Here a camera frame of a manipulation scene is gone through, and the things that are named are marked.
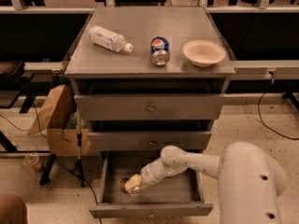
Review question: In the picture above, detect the brown rounded object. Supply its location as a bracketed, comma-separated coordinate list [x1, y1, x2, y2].
[0, 194, 28, 224]

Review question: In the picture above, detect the clear plastic cup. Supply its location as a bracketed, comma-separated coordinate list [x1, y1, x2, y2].
[23, 152, 44, 172]

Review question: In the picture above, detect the brown cardboard box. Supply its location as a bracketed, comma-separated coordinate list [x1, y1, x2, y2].
[27, 85, 78, 157]

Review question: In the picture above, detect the black floor cable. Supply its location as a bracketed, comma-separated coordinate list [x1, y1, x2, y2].
[0, 103, 103, 224]

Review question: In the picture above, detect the black cable on right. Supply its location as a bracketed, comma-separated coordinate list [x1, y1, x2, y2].
[257, 91, 299, 141]

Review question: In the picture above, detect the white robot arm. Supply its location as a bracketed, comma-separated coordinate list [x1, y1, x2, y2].
[120, 142, 287, 224]

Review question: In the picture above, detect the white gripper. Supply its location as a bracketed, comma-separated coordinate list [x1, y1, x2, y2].
[124, 158, 187, 196]

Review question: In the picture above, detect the grey drawer cabinet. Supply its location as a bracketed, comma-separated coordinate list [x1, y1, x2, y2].
[65, 7, 235, 137]

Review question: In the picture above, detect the blue pepsi can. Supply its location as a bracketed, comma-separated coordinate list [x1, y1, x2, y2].
[150, 36, 170, 66]

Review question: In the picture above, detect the grey top drawer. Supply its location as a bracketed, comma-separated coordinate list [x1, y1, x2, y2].
[75, 94, 225, 120]

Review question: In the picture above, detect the clear plastic water bottle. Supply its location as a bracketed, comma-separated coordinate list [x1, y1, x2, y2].
[89, 26, 134, 52]

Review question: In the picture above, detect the grey middle drawer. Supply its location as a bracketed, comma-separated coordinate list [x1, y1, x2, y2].
[89, 132, 211, 151]

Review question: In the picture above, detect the white paper bowl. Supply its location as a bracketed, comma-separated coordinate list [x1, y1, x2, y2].
[183, 40, 226, 68]

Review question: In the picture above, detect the grey open bottom drawer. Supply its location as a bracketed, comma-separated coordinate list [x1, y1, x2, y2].
[90, 151, 213, 218]

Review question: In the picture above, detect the black tripod stand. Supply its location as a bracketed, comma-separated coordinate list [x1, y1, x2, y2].
[76, 108, 85, 188]

